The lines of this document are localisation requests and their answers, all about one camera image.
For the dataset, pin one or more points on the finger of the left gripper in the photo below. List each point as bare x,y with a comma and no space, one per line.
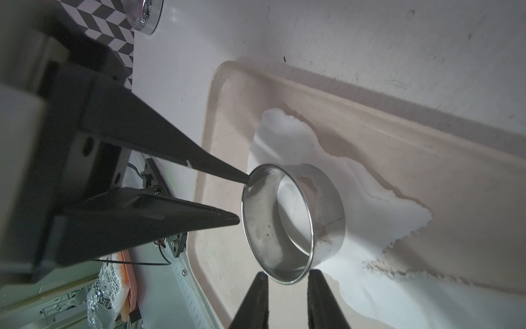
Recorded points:
123,219
118,116

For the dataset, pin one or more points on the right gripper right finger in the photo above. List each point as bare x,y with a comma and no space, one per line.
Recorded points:
323,309

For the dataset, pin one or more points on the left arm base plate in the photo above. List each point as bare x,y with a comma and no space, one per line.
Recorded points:
154,183

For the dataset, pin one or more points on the beige plastic tray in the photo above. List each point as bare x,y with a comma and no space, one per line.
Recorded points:
476,195

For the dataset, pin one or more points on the white dough ball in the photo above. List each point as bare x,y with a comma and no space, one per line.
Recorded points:
375,218

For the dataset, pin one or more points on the orange storage bin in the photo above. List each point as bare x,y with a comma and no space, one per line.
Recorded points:
129,280

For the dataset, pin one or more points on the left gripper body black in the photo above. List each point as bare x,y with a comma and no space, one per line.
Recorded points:
52,224

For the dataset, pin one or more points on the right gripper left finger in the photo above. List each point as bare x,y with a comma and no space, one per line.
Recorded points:
254,311

